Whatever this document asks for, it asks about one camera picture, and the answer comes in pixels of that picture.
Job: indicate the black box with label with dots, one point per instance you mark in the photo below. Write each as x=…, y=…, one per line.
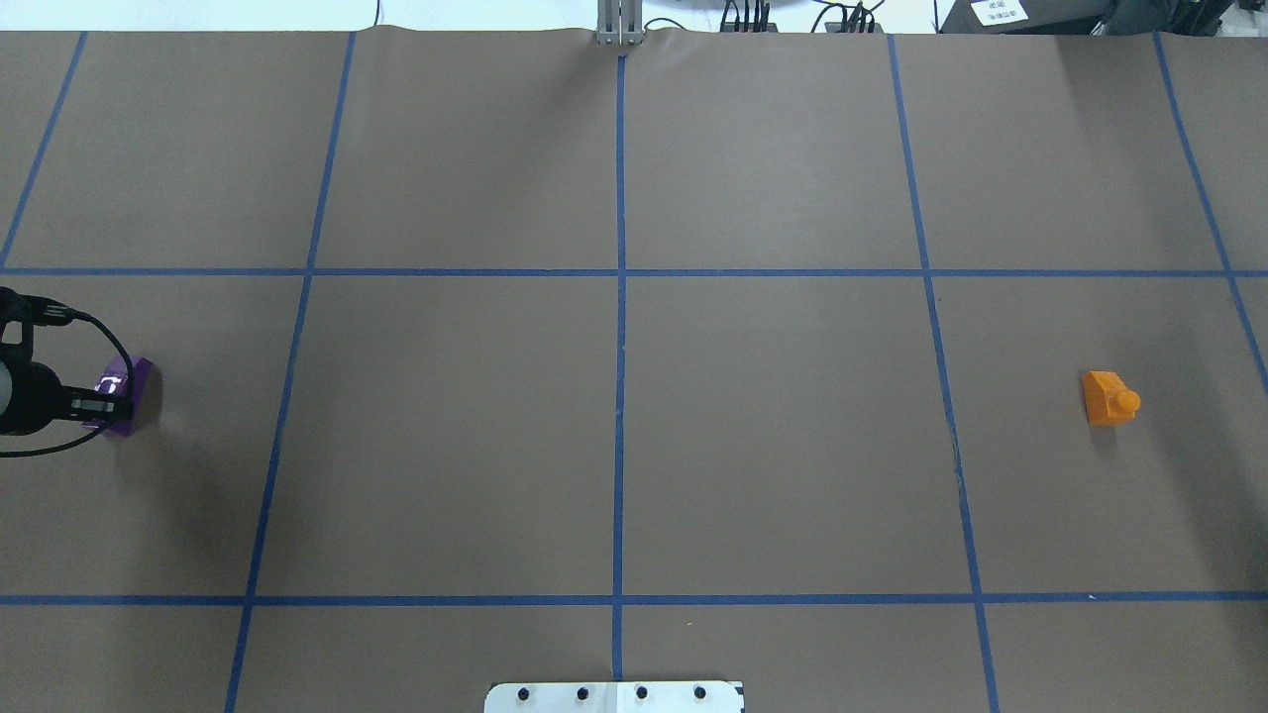
x=1078, y=18

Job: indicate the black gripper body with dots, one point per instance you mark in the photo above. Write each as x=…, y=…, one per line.
x=38, y=398

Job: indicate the orange trapezoid block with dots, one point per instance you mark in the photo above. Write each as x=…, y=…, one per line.
x=1108, y=401

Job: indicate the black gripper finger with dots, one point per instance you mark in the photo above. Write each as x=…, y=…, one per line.
x=90, y=406

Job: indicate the purple trapezoid block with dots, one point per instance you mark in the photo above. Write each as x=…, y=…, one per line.
x=115, y=379

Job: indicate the aluminium frame post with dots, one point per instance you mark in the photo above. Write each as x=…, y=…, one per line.
x=619, y=23

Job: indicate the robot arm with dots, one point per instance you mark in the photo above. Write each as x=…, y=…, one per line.
x=34, y=397

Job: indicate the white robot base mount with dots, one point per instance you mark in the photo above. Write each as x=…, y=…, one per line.
x=617, y=696

